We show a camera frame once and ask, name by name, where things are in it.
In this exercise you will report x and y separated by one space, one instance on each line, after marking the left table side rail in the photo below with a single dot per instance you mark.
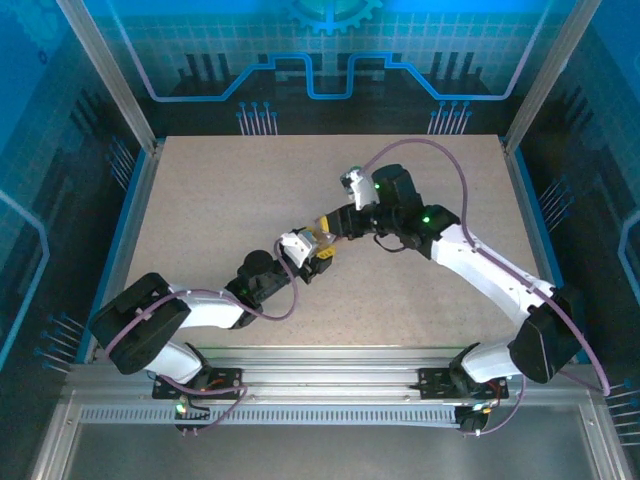
137 210

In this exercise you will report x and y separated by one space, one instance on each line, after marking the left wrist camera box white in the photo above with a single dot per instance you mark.
297 247

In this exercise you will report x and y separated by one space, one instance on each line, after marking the table side rail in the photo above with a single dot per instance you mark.
137 210
530 225

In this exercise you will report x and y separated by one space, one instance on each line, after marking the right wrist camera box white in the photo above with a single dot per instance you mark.
360 190

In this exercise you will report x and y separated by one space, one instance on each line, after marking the right table side rail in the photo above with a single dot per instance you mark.
530 225

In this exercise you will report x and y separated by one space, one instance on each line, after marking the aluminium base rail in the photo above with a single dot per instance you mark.
325 367

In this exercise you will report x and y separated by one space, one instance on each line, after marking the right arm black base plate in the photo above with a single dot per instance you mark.
435 382

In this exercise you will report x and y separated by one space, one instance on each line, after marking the aluminium frame post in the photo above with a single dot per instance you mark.
550 75
110 75

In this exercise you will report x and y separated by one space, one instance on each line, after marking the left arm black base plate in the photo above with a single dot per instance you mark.
225 380

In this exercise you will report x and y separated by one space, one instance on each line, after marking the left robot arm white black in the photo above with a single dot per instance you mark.
210 310

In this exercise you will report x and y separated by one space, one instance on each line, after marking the right aluminium frame post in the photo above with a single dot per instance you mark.
550 75

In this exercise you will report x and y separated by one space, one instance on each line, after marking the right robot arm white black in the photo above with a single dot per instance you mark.
480 270

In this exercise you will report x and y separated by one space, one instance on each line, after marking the left aluminium frame post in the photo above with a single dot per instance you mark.
110 75

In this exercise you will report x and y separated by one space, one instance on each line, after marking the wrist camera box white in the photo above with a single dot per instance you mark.
360 190
297 247

